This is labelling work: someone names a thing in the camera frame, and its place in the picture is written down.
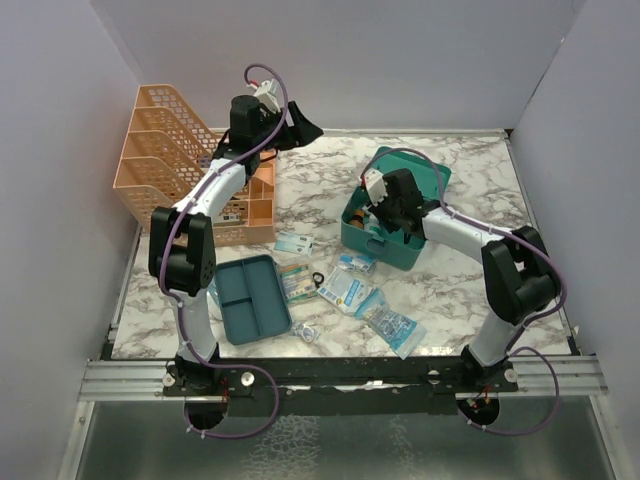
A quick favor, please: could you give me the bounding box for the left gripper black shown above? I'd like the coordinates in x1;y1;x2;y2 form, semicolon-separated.
253;101;322;152

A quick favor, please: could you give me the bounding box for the small blue white box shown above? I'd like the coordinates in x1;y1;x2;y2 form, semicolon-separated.
337;253;376;275

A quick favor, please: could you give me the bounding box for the green orange bandage box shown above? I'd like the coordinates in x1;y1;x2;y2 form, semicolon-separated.
279;263;316;304

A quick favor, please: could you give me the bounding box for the teal divided tray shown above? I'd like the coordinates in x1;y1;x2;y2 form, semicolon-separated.
214;255;292;346

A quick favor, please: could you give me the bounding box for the orange plastic file organizer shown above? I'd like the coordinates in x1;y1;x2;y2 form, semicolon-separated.
113;84;276;246

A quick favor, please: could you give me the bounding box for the clear blue swab bag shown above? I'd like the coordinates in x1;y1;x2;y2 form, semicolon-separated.
355;288;426;360

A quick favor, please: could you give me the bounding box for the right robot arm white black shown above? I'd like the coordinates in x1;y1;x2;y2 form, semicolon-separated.
362;168;562;391

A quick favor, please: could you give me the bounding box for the green medicine box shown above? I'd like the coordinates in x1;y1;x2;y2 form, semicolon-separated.
340;146;451;271

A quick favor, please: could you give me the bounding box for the white blue gauze pack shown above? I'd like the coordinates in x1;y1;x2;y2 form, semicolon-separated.
317;267;373;316

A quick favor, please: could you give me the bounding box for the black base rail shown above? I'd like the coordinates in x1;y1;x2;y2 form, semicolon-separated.
163;356;518;417

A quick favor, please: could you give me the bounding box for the clear small plastic packet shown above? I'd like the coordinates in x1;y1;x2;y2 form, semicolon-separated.
291;322;319;343

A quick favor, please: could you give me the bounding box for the white bottle green label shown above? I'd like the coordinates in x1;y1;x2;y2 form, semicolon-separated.
365;222;381;235

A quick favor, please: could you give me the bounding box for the brown iodine bottle orange cap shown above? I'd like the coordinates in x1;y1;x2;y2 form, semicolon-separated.
348;210;366;229

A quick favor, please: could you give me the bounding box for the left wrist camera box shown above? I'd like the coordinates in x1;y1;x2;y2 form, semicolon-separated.
250;79;280;113

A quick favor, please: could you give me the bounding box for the blue white flat packet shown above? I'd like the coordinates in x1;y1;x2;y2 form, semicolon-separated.
274;231;314;256

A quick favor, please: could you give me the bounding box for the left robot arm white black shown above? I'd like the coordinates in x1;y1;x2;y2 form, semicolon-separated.
148;95;323;395

